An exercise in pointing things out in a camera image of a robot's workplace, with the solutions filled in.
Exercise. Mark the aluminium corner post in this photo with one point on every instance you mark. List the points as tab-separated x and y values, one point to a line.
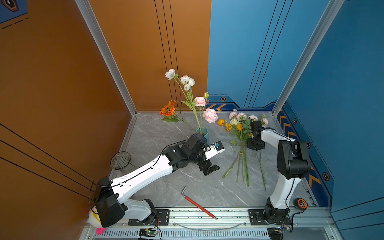
317	36
101	42

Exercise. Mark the clear glass vase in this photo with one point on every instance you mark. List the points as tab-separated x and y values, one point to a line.
121	162

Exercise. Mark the right aluminium corner post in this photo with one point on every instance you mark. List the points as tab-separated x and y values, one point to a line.
317	36

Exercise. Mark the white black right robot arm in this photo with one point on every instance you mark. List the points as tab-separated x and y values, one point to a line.
293	164

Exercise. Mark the red handled hex key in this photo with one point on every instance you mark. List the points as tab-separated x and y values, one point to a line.
197	205

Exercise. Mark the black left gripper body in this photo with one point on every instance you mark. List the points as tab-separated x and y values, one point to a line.
204	164

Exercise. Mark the white rose flower stem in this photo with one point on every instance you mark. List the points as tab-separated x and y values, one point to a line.
264	123

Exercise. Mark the orange black tape measure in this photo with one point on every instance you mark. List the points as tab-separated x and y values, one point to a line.
301	204

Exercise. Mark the left aluminium corner post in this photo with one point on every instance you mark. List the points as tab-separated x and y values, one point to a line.
101	42

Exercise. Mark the white panda plush toy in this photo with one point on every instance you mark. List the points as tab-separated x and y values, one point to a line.
95	222

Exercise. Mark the green circuit board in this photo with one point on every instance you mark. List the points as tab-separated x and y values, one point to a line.
148	234

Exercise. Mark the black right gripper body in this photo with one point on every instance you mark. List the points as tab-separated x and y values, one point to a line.
254	144

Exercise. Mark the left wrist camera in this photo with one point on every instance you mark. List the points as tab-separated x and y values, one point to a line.
213	149

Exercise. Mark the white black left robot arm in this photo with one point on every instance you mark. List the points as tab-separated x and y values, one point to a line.
112	198

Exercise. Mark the pink peony flower stem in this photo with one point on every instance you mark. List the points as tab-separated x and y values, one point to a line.
209	115

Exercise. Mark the pink carnation flower stem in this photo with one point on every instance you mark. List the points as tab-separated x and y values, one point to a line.
247	133

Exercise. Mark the teal ceramic vase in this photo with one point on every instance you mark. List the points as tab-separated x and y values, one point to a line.
205	133

